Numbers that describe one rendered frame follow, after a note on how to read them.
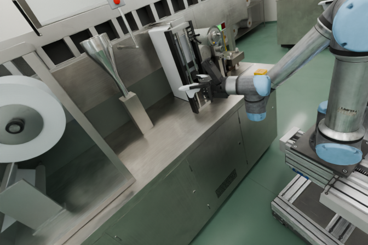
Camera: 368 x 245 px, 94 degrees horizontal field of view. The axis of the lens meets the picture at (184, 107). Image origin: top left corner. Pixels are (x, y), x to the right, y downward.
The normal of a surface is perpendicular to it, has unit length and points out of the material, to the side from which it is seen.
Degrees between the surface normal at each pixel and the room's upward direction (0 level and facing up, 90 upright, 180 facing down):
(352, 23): 82
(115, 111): 90
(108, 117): 90
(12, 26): 90
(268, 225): 0
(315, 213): 0
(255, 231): 0
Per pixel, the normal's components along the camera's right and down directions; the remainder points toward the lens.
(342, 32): -0.53, 0.50
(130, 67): 0.61, 0.26
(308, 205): -0.31, -0.79
